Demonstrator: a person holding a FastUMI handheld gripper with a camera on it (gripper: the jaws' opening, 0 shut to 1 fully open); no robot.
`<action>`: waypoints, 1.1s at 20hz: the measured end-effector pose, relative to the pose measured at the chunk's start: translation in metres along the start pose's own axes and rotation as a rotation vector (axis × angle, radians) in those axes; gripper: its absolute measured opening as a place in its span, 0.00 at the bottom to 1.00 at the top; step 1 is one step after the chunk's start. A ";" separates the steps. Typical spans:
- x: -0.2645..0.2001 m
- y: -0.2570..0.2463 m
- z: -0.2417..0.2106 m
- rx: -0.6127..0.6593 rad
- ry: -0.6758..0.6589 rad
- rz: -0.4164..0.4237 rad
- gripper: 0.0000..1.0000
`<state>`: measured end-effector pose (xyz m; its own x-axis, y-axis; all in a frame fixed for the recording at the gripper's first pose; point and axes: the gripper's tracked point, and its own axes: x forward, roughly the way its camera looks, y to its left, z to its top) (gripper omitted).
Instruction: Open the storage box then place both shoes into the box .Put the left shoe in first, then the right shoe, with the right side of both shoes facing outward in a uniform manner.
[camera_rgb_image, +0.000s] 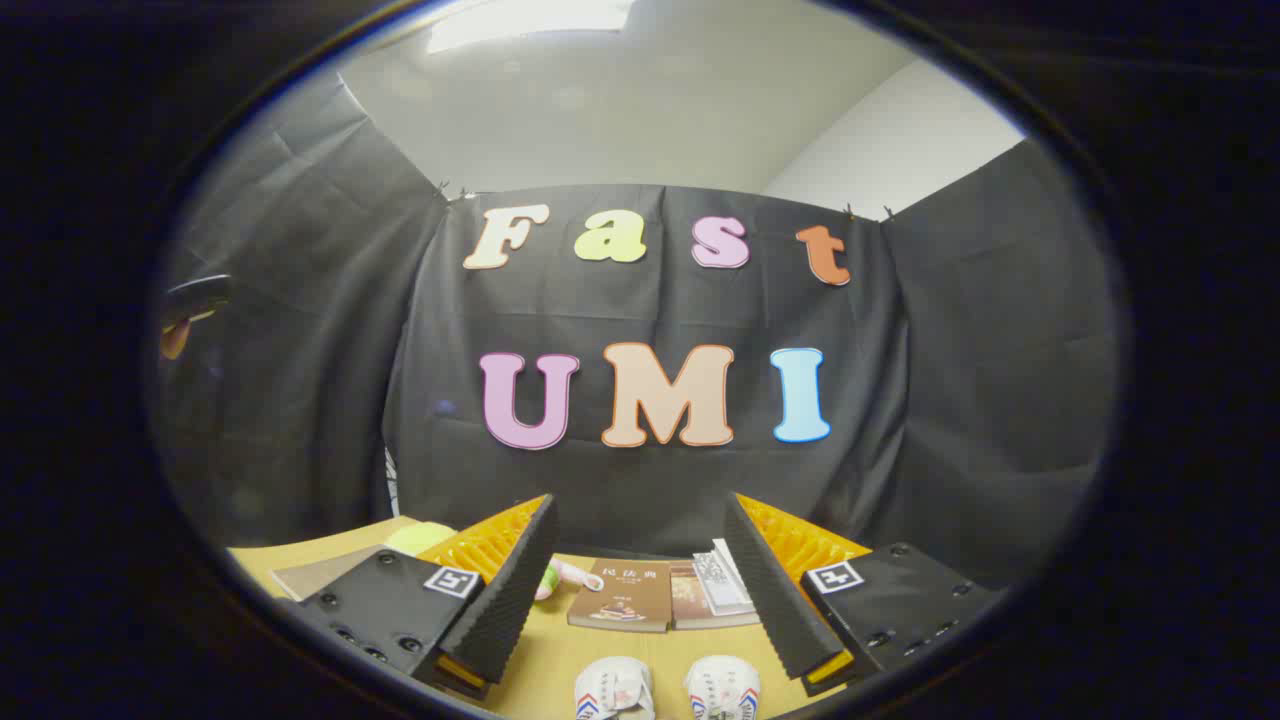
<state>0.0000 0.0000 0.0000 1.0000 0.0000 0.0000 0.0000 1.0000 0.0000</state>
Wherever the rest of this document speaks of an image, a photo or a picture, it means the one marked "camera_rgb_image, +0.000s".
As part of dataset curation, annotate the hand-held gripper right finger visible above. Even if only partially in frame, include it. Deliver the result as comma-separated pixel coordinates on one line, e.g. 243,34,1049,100
722,492,1006,698

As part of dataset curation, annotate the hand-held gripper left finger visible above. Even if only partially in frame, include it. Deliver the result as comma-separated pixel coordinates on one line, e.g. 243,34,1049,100
275,493,561,701

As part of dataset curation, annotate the white canvas shoe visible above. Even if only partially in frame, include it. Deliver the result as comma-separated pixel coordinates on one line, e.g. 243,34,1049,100
574,657,656,720
684,655,761,720

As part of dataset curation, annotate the brown cardboard storage box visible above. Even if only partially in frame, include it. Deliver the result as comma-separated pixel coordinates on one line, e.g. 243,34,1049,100
272,545,387,602

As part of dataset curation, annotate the pink and green plush toy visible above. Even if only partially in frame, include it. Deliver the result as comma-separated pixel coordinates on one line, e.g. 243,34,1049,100
535,560,606,601

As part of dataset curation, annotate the white book with patterned cover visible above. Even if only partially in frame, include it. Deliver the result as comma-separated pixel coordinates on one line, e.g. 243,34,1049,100
692,550,756,616

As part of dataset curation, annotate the brown book with beige cover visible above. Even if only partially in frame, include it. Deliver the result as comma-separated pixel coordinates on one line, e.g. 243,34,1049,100
670,562,761,629

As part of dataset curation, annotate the yellow plush toy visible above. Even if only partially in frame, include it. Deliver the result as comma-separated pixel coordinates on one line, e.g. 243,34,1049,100
385,522,459,557

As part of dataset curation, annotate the brown book with picture cover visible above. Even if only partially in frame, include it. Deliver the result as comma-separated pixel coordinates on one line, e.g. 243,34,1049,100
567,558,673,633

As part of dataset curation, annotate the black backdrop cloth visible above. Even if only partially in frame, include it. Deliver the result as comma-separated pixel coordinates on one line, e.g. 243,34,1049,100
150,70,1121,591

